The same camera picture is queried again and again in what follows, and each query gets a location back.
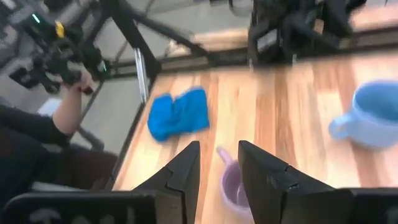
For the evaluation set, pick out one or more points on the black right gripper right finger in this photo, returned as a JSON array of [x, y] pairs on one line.
[[267, 189]]

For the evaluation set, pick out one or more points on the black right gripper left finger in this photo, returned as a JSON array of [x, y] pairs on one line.
[[180, 186]]

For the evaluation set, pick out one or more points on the small lavender mug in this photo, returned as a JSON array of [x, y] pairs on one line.
[[231, 186]]

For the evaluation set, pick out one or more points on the person's forearm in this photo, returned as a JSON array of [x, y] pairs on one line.
[[66, 112]]

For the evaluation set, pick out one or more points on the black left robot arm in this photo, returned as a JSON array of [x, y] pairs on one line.
[[298, 28]]

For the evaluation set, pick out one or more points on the blue cloth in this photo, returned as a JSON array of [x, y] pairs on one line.
[[177, 115]]

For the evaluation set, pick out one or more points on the silver metal bar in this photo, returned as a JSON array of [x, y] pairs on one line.
[[141, 74]]

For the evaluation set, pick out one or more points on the large light blue mug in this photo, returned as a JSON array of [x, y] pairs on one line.
[[373, 124]]

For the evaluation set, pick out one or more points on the person's hand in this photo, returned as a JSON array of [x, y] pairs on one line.
[[81, 81]]

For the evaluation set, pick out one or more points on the person in black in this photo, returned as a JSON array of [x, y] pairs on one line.
[[25, 149]]

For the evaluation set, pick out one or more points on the yellow clip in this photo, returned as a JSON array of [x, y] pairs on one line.
[[59, 29]]

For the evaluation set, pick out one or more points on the black diagonal frame strut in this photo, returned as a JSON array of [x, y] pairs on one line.
[[174, 35]]

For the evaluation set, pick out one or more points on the black frame post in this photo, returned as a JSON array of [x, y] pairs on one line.
[[133, 37]]

